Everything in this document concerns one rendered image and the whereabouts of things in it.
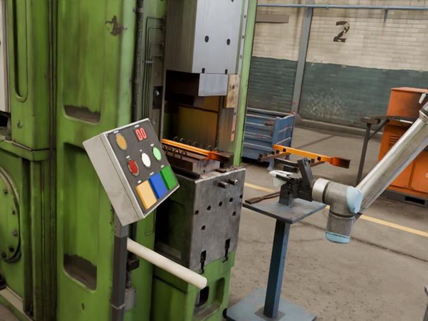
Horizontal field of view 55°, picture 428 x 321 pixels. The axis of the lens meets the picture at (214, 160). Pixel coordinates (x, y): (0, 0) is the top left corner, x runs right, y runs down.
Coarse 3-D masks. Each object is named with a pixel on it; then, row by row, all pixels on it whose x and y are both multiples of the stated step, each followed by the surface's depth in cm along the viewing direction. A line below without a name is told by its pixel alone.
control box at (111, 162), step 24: (144, 120) 148; (96, 144) 122; (144, 144) 141; (96, 168) 123; (120, 168) 122; (144, 168) 135; (120, 192) 123; (168, 192) 144; (120, 216) 125; (144, 216) 124
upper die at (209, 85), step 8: (168, 72) 184; (176, 72) 181; (184, 72) 178; (168, 80) 185; (176, 80) 182; (184, 80) 179; (192, 80) 176; (200, 80) 174; (208, 80) 178; (216, 80) 182; (224, 80) 187; (168, 88) 185; (176, 88) 182; (184, 88) 179; (192, 88) 176; (200, 88) 175; (208, 88) 179; (216, 88) 183; (224, 88) 188
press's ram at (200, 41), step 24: (192, 0) 164; (216, 0) 170; (240, 0) 183; (192, 24) 165; (216, 24) 174; (168, 48) 175; (192, 48) 167; (216, 48) 177; (192, 72) 169; (216, 72) 181
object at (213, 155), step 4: (164, 140) 208; (168, 140) 209; (172, 144) 204; (176, 144) 202; (180, 144) 203; (188, 148) 198; (192, 148) 196; (196, 148) 196; (200, 152) 194; (204, 152) 192; (208, 152) 191; (212, 152) 189; (216, 152) 191; (208, 156) 190; (212, 156) 190; (216, 156) 189; (220, 156) 186; (224, 156) 185; (228, 156) 186; (220, 160) 187; (224, 160) 187; (228, 160) 185
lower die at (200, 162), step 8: (168, 144) 204; (184, 144) 211; (168, 152) 196; (176, 152) 194; (184, 152) 194; (192, 152) 195; (168, 160) 192; (176, 160) 188; (184, 160) 186; (192, 160) 185; (200, 160) 186; (208, 160) 191; (216, 160) 196; (184, 168) 186; (192, 168) 183; (200, 168) 188; (208, 168) 192; (216, 168) 197
